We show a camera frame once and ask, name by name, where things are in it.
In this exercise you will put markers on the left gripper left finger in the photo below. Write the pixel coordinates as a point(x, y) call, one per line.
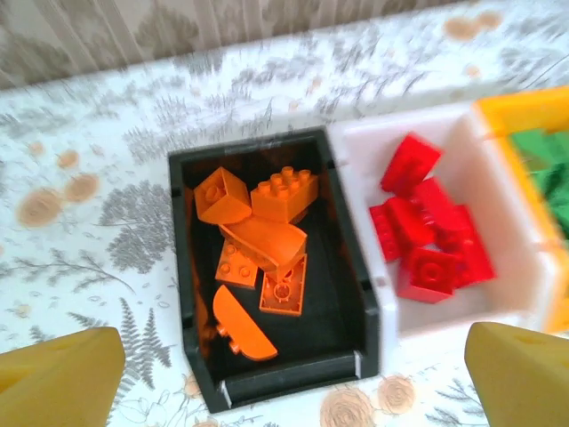
point(53, 382)

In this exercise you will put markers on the white plastic bin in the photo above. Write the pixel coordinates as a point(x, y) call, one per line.
point(489, 302)

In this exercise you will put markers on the red lego brick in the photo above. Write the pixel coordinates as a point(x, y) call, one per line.
point(411, 162)
point(427, 273)
point(438, 200)
point(471, 253)
point(400, 227)

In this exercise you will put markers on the floral patterned tablecloth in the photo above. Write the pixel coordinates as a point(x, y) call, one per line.
point(89, 267)

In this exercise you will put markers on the green lego brick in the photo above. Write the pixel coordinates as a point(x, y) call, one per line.
point(555, 187)
point(533, 144)
point(562, 220)

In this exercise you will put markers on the yellow plastic bin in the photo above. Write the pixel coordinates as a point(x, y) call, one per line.
point(524, 111)

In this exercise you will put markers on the black plastic bin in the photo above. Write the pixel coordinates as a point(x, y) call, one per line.
point(329, 320)

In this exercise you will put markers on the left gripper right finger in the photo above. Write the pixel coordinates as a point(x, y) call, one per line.
point(524, 382)

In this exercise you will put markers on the orange lego brick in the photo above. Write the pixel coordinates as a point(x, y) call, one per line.
point(284, 195)
point(266, 240)
point(220, 195)
point(235, 264)
point(284, 287)
point(242, 324)

